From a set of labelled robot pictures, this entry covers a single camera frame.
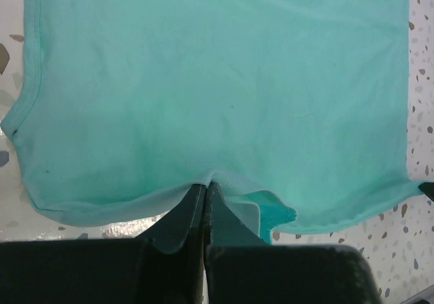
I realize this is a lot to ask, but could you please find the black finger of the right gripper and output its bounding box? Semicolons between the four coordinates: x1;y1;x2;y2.
418;182;434;201

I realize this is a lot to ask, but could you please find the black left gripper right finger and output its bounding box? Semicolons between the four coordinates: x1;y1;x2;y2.
205;183;381;303

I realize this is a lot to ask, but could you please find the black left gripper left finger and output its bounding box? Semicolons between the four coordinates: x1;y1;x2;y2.
1;185;205;303

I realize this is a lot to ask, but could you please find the teal t shirt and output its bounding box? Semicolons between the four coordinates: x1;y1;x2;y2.
1;0;418;237

